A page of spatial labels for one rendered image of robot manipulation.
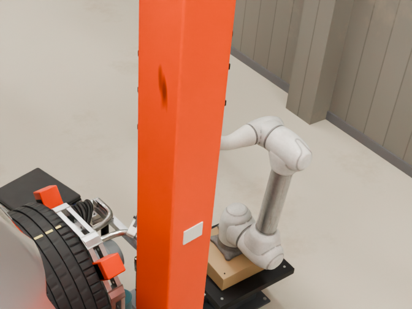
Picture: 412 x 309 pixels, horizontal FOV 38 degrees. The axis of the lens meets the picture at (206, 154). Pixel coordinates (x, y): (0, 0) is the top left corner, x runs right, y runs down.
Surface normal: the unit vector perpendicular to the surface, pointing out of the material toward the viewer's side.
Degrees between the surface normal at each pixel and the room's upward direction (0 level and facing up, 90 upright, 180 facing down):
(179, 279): 90
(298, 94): 90
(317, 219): 0
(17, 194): 0
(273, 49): 90
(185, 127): 90
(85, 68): 0
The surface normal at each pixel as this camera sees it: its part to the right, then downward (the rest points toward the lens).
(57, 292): 0.51, -0.25
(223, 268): 0.07, -0.77
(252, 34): -0.81, 0.30
